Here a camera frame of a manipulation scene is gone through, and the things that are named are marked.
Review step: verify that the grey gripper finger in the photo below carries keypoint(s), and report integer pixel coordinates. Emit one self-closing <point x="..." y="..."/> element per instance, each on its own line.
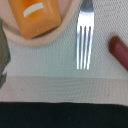
<point x="5" y="56"/>

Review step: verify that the orange toy bread loaf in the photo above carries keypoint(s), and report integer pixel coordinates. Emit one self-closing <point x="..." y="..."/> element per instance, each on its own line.
<point x="35" y="17"/>

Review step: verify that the brown toy sausage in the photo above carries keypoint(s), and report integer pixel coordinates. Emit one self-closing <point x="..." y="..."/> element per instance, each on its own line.
<point x="119" y="50"/>

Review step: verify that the beige woven placemat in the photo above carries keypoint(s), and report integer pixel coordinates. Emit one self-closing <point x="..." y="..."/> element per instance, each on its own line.
<point x="48" y="73"/>

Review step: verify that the round wooden plate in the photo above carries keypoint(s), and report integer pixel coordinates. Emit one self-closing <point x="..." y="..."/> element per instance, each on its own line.
<point x="67" y="9"/>

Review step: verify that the toy fork orange handle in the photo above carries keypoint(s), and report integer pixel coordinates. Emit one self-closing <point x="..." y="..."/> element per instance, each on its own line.
<point x="85" y="27"/>

